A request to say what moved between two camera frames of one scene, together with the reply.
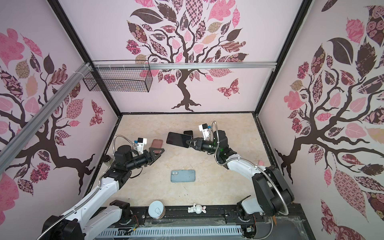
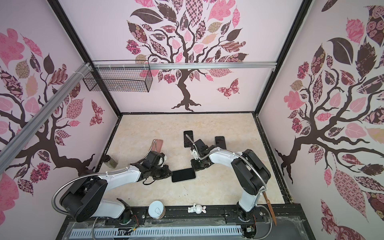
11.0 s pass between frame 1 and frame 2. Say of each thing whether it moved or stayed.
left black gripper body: moved
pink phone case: stayed
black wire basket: stayed
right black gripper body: moved
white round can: stayed
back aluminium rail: stayed
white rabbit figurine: stayed
